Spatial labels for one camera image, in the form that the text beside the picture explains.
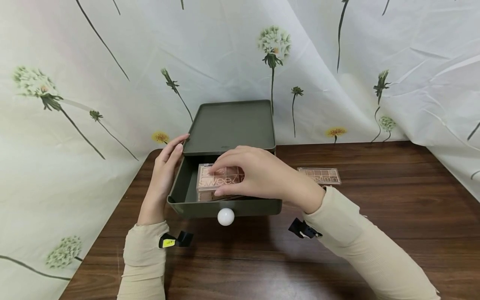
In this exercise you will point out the person's left hand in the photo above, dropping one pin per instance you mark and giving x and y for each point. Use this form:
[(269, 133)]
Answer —
[(159, 187)]

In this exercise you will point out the person's left thumb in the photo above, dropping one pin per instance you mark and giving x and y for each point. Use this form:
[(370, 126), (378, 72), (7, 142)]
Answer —
[(178, 156)]

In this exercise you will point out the person's left index finger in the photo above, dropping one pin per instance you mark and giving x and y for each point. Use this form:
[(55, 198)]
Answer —
[(175, 141)]

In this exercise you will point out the person's right thumb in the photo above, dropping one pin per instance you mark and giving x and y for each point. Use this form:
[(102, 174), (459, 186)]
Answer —
[(230, 189)]

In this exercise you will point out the person's right forearm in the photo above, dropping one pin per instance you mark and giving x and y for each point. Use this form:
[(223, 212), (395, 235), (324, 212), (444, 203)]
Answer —
[(367, 246)]

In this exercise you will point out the black wrist band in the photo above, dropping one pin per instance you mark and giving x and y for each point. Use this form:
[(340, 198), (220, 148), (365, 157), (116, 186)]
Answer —
[(302, 229), (176, 240)]

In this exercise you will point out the brown eyeshadow palette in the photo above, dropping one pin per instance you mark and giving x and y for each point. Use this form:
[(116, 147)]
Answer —
[(320, 176)]

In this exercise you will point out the pink eyeshadow palette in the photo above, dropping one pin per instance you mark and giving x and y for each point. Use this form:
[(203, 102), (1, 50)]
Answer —
[(210, 181), (205, 196)]

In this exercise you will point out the person's right hand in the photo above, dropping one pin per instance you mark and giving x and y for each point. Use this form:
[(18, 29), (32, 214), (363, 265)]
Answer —
[(268, 177)]

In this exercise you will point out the green drawer with white knob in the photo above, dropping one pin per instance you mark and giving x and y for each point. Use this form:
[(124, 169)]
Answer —
[(195, 207)]

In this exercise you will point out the person's right index finger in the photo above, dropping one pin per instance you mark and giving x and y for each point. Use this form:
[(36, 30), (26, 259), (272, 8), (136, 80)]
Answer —
[(227, 164)]

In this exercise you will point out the green drawer cabinet case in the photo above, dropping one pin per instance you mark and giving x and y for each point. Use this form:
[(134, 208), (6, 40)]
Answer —
[(230, 125)]

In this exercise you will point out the person's left forearm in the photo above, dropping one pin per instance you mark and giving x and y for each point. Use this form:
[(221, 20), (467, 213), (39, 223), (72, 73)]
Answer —
[(144, 262)]

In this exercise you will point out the person's right fingers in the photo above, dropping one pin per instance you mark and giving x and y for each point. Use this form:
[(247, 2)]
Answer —
[(240, 151)]

